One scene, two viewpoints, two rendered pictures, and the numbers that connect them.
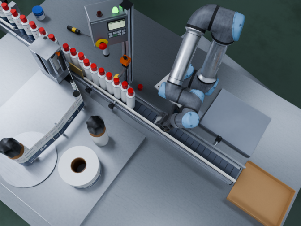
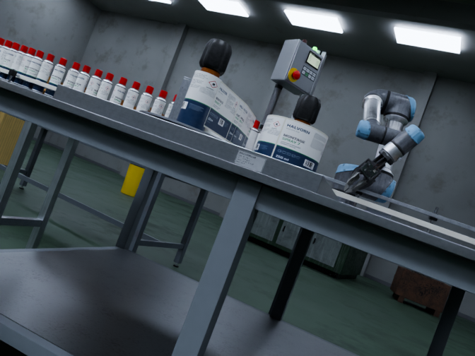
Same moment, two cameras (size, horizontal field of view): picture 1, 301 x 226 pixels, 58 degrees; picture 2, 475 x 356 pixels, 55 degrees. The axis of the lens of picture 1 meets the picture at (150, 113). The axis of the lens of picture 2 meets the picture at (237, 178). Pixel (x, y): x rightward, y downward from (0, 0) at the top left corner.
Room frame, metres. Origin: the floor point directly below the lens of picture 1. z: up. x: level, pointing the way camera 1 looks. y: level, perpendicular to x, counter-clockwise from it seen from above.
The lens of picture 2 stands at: (-1.14, 0.66, 0.77)
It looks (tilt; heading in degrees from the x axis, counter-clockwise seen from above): 2 degrees up; 351
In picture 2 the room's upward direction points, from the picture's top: 21 degrees clockwise
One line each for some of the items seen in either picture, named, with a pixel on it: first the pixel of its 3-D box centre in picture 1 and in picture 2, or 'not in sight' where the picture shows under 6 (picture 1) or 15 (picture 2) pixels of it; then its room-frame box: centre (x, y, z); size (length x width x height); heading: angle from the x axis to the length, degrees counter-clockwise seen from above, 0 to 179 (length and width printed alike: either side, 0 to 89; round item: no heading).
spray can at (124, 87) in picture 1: (125, 92); not in sight; (0.69, 0.16, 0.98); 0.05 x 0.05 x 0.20
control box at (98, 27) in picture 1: (108, 24); (297, 68); (0.82, 0.26, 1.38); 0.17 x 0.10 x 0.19; 118
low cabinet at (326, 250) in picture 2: not in sight; (309, 240); (7.15, -2.42, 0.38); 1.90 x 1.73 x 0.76; 53
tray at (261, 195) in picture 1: (261, 194); not in sight; (0.25, -0.69, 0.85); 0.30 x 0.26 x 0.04; 63
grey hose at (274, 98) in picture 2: (104, 42); (271, 107); (0.86, 0.30, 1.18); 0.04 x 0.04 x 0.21
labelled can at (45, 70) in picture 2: not in sight; (44, 73); (1.28, 1.37, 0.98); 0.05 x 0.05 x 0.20
